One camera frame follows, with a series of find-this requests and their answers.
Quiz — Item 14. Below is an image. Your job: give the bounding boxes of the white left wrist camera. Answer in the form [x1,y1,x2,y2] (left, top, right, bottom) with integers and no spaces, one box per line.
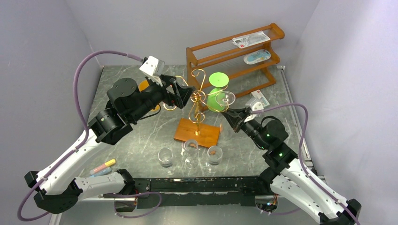
[139,56,165,87]

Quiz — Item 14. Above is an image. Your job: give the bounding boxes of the wooden three-tier shelf rack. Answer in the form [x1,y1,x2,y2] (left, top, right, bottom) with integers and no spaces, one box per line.
[186,23,285,98]

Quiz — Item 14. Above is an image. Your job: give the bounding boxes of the clear wine glass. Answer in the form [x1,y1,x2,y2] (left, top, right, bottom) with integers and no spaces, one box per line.
[158,148,175,176]
[214,90,236,136]
[183,139,199,169]
[206,146,223,174]

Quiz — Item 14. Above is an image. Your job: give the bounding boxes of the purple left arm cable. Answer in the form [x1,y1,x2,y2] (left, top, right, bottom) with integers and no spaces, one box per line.
[17,51,145,222]

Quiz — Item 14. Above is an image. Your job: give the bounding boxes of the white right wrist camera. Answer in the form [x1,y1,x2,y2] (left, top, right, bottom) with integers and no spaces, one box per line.
[244,97,264,122]

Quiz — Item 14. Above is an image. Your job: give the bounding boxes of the gold wire wine glass rack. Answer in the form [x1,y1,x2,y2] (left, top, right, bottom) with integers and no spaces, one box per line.
[174,68,220,148]

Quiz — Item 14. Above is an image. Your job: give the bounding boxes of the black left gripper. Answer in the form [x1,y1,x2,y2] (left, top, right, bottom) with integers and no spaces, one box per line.
[131,75,197,124]

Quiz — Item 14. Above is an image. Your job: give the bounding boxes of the white flat packet top shelf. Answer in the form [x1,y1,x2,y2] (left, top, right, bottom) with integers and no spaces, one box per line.
[232,31,271,49]

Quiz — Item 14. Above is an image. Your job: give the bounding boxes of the blue blister pack middle shelf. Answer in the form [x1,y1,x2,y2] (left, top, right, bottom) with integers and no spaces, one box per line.
[243,49,271,65]

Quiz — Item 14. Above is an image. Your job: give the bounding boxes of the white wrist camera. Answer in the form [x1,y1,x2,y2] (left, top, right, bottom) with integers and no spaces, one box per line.
[244,97,264,122]
[139,56,165,87]

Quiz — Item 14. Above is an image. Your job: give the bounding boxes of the orange plastic wine glass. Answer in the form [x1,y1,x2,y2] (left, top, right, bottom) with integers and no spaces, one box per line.
[137,81,164,116]

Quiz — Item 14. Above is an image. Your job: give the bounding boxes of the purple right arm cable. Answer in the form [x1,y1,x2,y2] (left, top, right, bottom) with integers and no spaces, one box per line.
[258,103,361,225]

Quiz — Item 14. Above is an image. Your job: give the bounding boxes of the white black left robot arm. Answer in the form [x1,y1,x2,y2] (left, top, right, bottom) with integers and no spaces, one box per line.
[25,75,195,214]

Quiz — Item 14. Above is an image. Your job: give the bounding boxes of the small white teal box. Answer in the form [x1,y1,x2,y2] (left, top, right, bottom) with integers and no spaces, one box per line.
[251,90,270,107]

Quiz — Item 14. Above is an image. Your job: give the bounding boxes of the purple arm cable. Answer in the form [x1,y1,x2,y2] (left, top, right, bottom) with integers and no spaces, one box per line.
[17,51,145,222]
[258,103,361,225]

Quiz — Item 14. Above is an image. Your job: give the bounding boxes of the yellow pink marker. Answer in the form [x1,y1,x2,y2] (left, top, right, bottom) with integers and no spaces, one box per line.
[90,159,116,175]

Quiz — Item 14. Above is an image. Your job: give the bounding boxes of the green plastic wine glass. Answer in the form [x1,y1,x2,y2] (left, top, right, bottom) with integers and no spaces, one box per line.
[207,72,229,112]

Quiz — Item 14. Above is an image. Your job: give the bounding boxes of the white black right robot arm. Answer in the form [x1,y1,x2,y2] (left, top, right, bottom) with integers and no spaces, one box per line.
[222,108,361,225]

